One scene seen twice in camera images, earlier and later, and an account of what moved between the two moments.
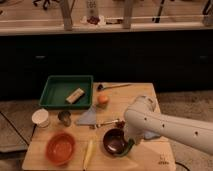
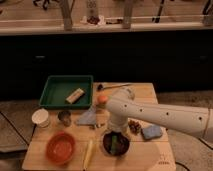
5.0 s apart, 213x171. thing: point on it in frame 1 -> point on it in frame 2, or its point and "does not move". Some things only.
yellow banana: [88, 155] does not move
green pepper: [130, 145] -> [113, 143]
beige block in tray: [75, 95] does not move
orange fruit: [102, 100] does not move
